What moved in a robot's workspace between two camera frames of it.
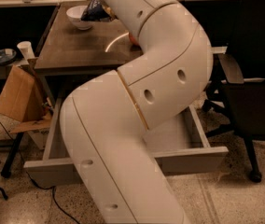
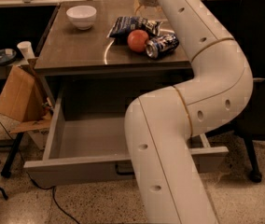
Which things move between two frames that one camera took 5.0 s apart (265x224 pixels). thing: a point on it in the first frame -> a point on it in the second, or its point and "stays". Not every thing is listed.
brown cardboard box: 23,98 stays
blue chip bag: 97,11 -> 125,24
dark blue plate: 3,56 stays
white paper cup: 25,48 stays
